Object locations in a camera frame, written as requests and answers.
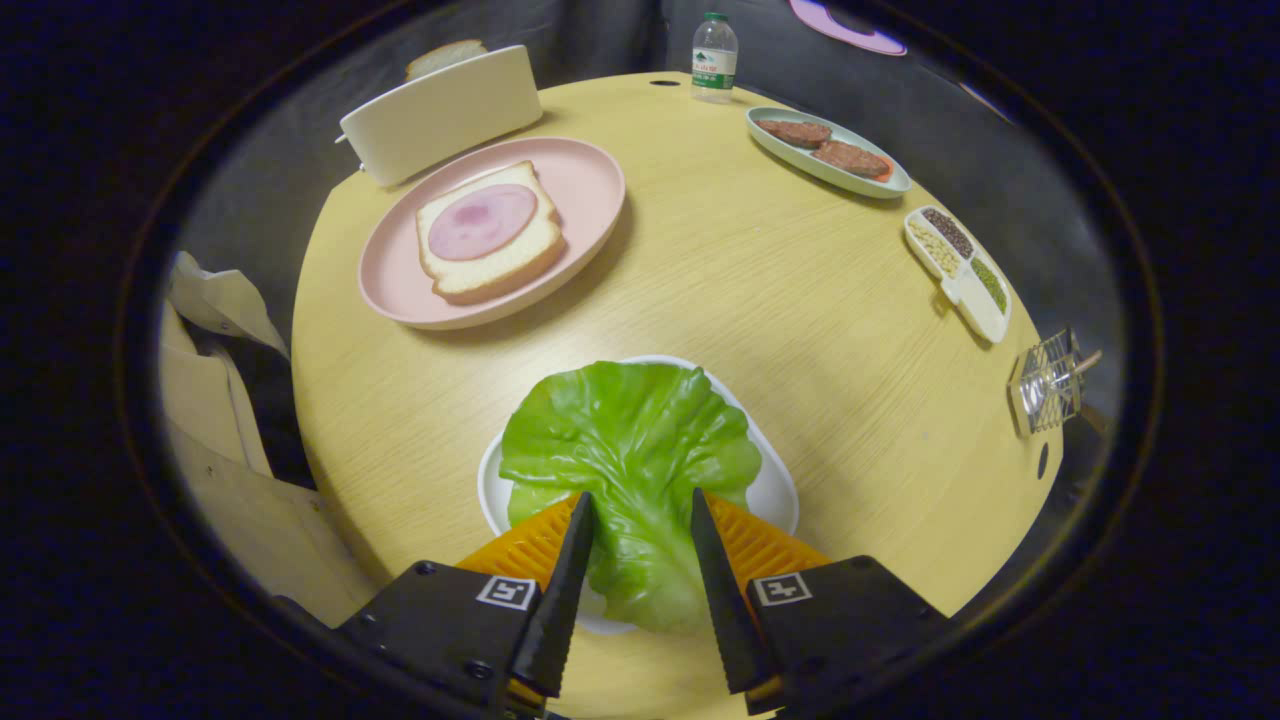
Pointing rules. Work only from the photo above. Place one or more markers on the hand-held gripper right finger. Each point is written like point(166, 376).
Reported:
point(730, 620)

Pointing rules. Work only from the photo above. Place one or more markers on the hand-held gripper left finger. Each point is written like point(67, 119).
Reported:
point(560, 620)

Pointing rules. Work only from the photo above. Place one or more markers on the green lettuce leaf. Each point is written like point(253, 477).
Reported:
point(630, 440)

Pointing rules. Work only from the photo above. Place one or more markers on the plain bread slice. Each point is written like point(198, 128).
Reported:
point(445, 57)

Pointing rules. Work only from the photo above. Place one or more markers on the white square plate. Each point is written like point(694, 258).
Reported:
point(775, 490)

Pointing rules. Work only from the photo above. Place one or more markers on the bread slice under ham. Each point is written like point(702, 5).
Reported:
point(530, 250)

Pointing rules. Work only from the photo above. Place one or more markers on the clear stick holder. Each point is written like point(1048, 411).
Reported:
point(1045, 385)

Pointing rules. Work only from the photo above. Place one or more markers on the white divided grain dish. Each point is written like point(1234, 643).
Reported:
point(985, 315)

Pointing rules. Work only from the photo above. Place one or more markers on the pink ham slice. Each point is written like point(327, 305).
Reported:
point(480, 222)

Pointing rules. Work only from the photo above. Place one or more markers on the pink round plate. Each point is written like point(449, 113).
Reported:
point(590, 190)

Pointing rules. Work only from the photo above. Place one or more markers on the brown wooden stick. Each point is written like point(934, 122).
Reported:
point(1088, 360)

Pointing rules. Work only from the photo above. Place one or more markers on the pale green oval plate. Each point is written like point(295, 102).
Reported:
point(780, 155)

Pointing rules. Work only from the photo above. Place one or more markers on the orange food slice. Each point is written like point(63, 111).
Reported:
point(884, 172)

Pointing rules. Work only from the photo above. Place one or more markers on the brown meat piece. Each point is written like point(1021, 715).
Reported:
point(793, 132)
point(850, 159)

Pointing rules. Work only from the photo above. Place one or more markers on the white toaster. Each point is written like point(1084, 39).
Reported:
point(440, 115)

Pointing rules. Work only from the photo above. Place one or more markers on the clear plastic water bottle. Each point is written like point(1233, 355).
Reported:
point(714, 65)

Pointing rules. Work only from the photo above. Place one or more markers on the black backdrop cloth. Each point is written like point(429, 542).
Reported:
point(600, 30)

